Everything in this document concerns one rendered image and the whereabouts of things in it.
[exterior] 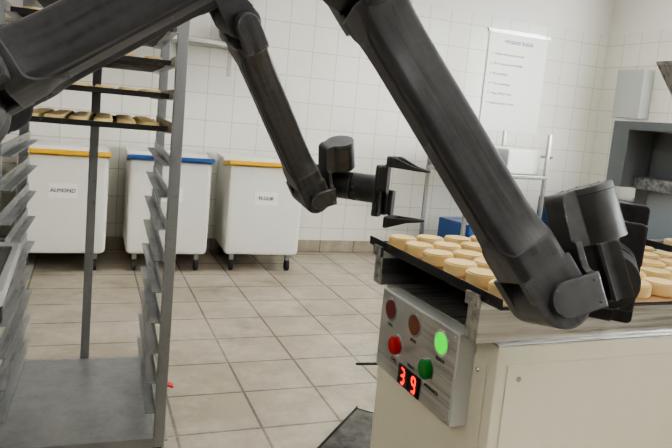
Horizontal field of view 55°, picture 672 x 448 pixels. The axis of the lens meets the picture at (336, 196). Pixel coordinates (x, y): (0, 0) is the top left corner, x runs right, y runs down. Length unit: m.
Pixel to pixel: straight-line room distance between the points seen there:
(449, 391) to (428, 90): 0.50
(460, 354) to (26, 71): 0.66
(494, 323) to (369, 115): 4.51
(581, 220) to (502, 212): 0.09
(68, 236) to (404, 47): 3.81
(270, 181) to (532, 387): 3.59
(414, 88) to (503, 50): 5.36
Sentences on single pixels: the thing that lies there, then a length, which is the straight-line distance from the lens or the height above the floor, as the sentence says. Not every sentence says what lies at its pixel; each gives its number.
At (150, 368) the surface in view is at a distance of 2.10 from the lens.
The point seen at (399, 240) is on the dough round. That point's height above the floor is 0.92.
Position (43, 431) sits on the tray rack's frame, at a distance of 2.15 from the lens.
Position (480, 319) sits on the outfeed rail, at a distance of 0.90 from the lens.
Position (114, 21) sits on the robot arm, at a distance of 0.61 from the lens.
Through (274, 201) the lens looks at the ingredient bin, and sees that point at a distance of 4.45.
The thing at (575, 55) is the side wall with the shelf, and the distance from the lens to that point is 6.48.
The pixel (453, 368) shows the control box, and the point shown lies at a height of 0.79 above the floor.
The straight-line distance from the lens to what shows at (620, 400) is 1.11.
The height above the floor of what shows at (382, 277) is 0.85.
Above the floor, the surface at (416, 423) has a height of 0.64.
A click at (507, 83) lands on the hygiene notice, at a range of 6.00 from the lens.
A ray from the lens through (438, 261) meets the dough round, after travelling 1.05.
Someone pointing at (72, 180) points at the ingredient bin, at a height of 0.58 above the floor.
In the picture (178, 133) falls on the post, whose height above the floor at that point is 1.04.
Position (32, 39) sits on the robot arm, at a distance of 0.61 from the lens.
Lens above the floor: 1.13
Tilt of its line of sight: 7 degrees down
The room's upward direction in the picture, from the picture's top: 5 degrees clockwise
